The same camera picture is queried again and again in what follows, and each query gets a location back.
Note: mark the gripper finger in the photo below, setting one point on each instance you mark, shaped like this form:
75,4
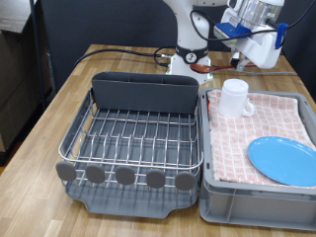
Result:
241,65
234,61

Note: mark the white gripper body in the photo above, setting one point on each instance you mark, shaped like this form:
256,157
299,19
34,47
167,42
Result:
263,49

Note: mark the brown wooden spoon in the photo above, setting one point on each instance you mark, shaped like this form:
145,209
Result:
200,68

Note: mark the blue plate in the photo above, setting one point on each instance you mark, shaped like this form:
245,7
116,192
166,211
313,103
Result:
286,161

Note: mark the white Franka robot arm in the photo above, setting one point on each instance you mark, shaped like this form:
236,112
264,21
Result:
192,29

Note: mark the white mug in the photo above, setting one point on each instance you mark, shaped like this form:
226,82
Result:
233,98

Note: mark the pink checked towel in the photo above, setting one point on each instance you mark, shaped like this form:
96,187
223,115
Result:
230,144

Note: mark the dark grey cutlery holder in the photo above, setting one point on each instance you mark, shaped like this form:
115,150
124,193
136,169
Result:
144,94

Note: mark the grey plastic crate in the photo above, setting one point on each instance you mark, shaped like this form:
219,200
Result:
256,207

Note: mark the black vertical pole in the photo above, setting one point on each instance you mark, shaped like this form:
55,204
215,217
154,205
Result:
37,49

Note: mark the brown cardboard box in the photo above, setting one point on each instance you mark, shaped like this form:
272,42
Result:
16,92

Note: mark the dark wooden shelf board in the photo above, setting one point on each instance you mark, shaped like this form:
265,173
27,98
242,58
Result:
11,15

